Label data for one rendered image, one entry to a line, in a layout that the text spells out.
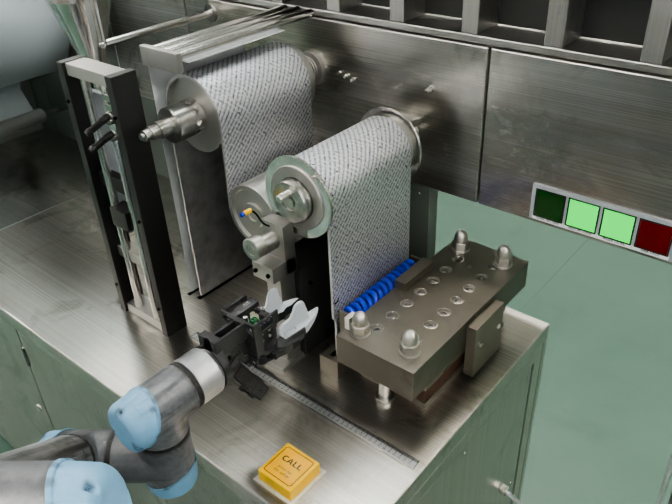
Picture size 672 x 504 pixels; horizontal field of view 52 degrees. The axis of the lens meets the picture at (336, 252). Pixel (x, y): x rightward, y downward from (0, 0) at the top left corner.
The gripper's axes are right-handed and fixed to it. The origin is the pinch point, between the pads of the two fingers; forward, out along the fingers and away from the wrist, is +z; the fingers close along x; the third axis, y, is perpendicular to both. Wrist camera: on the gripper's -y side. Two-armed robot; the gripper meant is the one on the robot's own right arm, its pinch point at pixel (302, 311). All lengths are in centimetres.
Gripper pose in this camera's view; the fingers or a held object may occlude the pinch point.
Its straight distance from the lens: 113.6
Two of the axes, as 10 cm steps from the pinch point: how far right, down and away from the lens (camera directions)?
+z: 6.4, -4.4, 6.3
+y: -0.6, -8.5, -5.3
